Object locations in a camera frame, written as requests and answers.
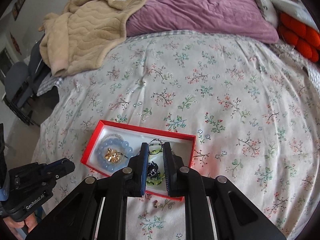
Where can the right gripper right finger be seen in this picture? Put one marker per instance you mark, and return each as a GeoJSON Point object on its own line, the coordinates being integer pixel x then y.
{"type": "Point", "coordinates": [174, 169]}

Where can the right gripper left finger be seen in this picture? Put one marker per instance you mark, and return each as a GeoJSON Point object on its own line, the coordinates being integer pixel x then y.
{"type": "Point", "coordinates": [139, 165]}

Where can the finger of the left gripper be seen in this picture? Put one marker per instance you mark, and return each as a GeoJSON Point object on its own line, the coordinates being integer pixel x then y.
{"type": "Point", "coordinates": [56, 166]}
{"type": "Point", "coordinates": [70, 167]}

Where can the black bead hair clip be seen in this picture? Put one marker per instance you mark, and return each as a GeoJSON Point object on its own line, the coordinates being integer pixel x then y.
{"type": "Point", "coordinates": [152, 171]}

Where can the red jewelry box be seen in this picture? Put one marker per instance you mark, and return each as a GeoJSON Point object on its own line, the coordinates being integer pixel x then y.
{"type": "Point", "coordinates": [113, 144]}

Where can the person's left hand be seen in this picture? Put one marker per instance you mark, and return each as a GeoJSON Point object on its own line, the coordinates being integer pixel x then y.
{"type": "Point", "coordinates": [30, 222]}

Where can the small gold earring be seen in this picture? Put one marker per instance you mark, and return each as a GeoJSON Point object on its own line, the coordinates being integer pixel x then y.
{"type": "Point", "coordinates": [156, 204]}

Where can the grey office chair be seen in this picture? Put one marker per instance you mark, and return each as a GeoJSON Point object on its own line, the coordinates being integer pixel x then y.
{"type": "Point", "coordinates": [22, 83]}

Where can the floral bed sheet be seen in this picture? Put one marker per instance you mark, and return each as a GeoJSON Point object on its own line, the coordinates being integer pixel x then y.
{"type": "Point", "coordinates": [253, 109]}

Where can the beige fleece blanket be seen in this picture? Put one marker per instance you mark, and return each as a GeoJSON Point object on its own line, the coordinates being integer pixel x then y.
{"type": "Point", "coordinates": [78, 39]}

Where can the purple pillow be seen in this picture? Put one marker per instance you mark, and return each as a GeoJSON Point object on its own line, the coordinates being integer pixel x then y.
{"type": "Point", "coordinates": [239, 17]}

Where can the orange plush toy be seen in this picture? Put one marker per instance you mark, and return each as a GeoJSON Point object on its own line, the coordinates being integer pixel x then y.
{"type": "Point", "coordinates": [302, 37]}

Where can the white patterned pillow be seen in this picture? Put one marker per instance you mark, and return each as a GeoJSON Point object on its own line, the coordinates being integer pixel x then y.
{"type": "Point", "coordinates": [268, 12]}

